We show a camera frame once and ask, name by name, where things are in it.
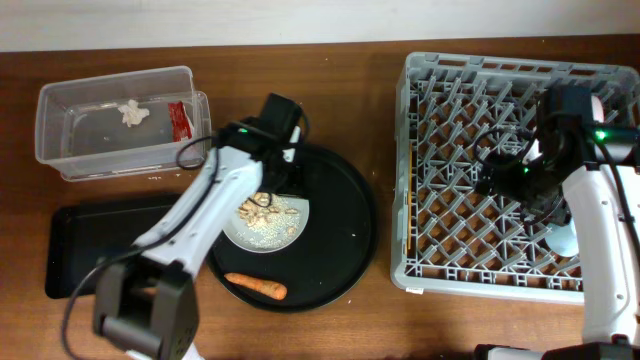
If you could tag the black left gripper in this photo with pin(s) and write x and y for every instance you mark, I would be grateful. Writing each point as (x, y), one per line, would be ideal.
(297, 185)

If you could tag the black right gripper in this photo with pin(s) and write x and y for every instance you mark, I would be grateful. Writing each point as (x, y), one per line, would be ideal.
(501, 182)

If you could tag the grey plate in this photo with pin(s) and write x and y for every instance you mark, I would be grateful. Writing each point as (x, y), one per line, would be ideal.
(233, 230)

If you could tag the peanut shells and rice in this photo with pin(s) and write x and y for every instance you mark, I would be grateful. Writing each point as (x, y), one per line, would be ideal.
(271, 221)

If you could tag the blue cup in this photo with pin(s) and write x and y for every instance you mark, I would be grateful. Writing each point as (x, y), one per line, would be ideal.
(562, 240)

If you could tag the red snack wrapper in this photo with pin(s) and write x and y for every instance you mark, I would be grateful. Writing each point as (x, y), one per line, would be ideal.
(182, 128)

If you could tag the orange carrot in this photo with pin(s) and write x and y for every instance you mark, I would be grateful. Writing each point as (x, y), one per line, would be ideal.
(271, 289)

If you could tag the wooden chopstick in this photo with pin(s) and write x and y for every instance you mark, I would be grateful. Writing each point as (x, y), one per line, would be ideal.
(409, 200)

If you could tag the white tissue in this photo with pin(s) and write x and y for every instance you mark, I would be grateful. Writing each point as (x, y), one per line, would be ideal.
(132, 114)

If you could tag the pink bowl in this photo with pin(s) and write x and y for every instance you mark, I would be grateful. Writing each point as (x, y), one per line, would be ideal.
(597, 109)

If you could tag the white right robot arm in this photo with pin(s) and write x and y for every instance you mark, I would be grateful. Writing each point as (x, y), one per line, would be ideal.
(594, 171)

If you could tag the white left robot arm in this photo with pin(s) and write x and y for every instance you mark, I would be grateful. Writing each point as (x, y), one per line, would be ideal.
(145, 299)

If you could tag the grey dishwasher rack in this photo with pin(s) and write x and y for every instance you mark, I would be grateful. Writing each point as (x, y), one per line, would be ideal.
(454, 110)

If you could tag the clear plastic waste bin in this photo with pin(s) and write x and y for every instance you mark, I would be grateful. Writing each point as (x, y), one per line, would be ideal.
(79, 130)

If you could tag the round black serving tray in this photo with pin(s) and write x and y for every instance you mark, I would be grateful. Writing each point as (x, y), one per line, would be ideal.
(333, 251)

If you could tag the black rectangular tray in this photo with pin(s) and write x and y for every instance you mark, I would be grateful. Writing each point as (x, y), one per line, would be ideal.
(83, 235)

